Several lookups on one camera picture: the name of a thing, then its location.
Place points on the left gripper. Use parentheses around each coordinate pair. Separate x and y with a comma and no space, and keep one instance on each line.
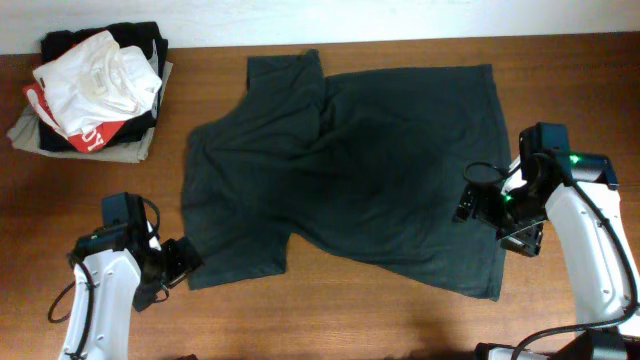
(185,257)

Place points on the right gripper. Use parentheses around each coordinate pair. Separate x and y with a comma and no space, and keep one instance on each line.
(524,240)

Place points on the dark teal t-shirt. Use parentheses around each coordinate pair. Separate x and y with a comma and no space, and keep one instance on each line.
(367,166)

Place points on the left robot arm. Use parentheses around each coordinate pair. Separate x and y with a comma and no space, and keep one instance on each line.
(120,267)

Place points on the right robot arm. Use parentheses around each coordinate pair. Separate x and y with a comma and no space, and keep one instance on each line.
(578,194)

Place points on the red and white folded shirt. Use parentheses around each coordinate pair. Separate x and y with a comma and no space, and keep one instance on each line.
(93,140)

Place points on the grey folded shirt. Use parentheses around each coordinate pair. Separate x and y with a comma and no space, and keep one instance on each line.
(25,135)

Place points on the black folded shirt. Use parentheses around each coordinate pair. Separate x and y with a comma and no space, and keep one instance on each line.
(146,36)

